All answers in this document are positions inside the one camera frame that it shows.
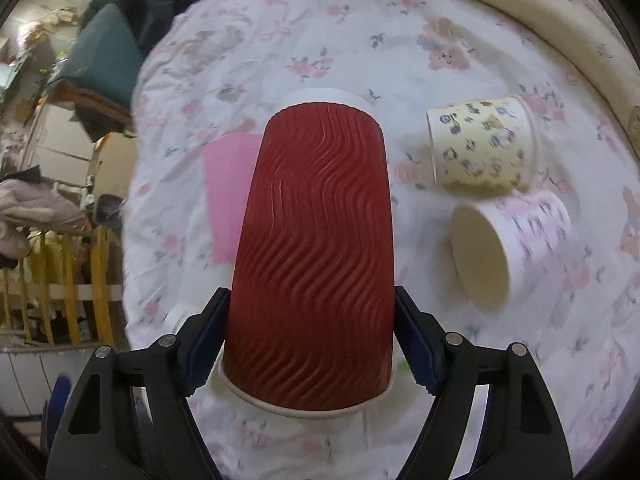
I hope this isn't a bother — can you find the yellow wooden crib rail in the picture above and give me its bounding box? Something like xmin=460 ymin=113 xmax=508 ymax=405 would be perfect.
xmin=1 ymin=219 xmax=122 ymax=349

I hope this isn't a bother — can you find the yellow cartoon paper cup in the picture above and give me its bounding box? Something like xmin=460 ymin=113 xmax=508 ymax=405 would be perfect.
xmin=426 ymin=96 xmax=539 ymax=190

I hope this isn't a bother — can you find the cream bear blanket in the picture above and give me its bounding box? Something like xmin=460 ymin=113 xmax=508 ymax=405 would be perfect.
xmin=319 ymin=0 xmax=640 ymax=162

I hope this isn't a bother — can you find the white floral bed sheet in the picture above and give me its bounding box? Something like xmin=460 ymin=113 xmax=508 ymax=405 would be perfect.
xmin=124 ymin=0 xmax=639 ymax=468

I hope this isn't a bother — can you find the teal cushion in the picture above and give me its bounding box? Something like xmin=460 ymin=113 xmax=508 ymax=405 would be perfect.
xmin=49 ymin=3 xmax=144 ymax=114

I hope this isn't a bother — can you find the pink patterned paper cup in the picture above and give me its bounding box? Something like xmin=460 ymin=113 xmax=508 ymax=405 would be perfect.
xmin=449 ymin=191 xmax=573 ymax=312

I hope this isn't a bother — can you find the red ribbed paper cup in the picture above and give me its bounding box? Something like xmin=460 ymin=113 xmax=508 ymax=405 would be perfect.
xmin=220 ymin=88 xmax=394 ymax=419

